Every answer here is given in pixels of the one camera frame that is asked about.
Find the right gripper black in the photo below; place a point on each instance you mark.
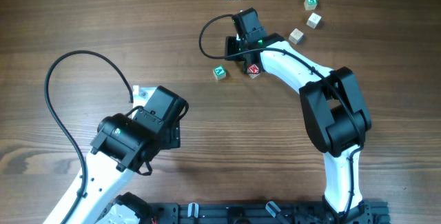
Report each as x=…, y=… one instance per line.
x=229, y=45

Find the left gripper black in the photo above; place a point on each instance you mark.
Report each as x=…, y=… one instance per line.
x=173, y=134

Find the red M wooden block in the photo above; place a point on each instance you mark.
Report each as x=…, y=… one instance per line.
x=253, y=71

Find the green V wooden block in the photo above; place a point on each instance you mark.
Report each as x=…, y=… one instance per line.
x=219, y=72

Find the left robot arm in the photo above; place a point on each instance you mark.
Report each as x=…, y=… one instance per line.
x=123, y=144

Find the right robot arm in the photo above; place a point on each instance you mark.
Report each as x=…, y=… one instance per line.
x=335, y=113

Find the plain wooden block lower right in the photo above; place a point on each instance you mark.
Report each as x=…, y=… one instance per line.
x=296, y=36

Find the plain wooden block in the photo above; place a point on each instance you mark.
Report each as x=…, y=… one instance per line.
x=314, y=20
x=296, y=36

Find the green E wooden block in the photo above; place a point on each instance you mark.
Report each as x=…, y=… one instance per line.
x=310, y=4

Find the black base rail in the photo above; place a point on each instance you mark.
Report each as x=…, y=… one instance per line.
x=303, y=212

